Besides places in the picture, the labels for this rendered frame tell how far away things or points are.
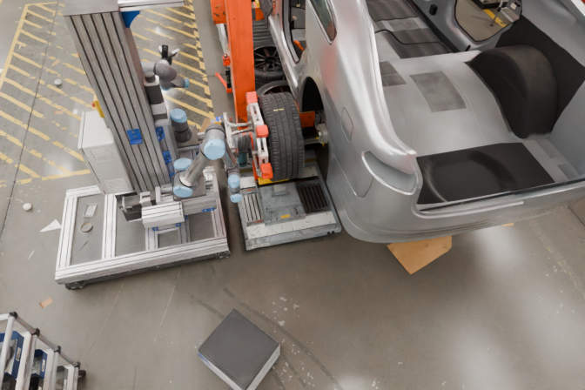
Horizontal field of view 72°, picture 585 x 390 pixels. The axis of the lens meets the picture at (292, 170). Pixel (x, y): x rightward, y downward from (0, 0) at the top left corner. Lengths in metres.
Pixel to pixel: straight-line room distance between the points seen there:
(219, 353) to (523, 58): 2.97
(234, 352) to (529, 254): 2.60
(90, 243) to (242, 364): 1.57
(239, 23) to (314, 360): 2.40
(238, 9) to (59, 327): 2.59
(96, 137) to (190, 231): 1.11
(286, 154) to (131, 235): 1.46
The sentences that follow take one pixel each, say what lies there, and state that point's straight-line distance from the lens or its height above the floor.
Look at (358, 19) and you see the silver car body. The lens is 2.52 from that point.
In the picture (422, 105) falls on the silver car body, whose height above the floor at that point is 1.04.
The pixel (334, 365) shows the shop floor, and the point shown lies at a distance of 3.15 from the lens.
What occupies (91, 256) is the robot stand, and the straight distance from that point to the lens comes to 3.51.
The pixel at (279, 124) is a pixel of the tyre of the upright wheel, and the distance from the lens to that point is 2.78.
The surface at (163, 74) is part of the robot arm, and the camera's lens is 2.83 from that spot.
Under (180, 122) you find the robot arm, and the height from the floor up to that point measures 1.01.
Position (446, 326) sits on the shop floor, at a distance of 3.45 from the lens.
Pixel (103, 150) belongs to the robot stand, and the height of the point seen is 1.19.
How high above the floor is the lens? 3.02
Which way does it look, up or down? 49 degrees down
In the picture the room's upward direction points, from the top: 3 degrees clockwise
